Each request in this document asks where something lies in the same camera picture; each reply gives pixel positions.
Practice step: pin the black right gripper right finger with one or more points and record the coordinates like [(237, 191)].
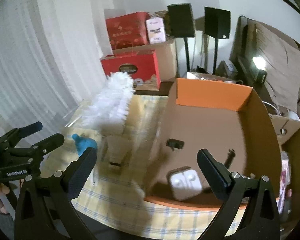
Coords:
[(216, 174)]

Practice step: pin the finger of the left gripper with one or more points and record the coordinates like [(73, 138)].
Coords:
[(47, 145), (15, 135)]

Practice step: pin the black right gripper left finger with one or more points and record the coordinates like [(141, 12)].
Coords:
[(77, 173)]

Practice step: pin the black clip tool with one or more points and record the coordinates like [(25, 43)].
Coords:
[(230, 158)]

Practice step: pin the blue collapsible funnel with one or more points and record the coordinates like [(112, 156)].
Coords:
[(82, 143)]

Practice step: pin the white earphone case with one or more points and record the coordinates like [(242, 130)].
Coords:
[(184, 183)]

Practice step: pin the white feather shuttlecock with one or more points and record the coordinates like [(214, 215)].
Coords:
[(118, 148)]

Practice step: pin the black star knob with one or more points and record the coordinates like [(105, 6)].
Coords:
[(175, 144)]

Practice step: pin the white fluffy duster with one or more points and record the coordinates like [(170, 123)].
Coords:
[(109, 109)]

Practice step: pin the yellow plaid tablecloth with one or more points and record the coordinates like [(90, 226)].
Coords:
[(115, 198)]

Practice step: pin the orange cardboard box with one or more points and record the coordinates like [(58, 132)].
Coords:
[(217, 116)]

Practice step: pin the open brown cardboard box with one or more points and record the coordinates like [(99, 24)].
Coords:
[(288, 136)]

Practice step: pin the white curtain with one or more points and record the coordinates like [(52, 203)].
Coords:
[(50, 61)]

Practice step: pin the red collection gift bag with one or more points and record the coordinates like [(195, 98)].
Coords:
[(141, 66)]

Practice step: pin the bright led lamp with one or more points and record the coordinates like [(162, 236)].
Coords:
[(258, 69)]

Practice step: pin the brown sofa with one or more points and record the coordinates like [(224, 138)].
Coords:
[(282, 54)]

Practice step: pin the red gift bag top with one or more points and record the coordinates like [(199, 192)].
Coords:
[(128, 30)]

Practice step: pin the large brown cardboard box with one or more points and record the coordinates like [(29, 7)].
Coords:
[(166, 55)]

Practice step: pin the pink tissue pack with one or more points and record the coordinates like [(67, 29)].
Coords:
[(155, 30)]

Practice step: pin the right black speaker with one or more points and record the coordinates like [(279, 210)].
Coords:
[(217, 22)]

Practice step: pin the black speaker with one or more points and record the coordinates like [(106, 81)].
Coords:
[(217, 22), (181, 20)]

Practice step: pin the left black speaker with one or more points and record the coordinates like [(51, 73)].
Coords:
[(181, 20)]

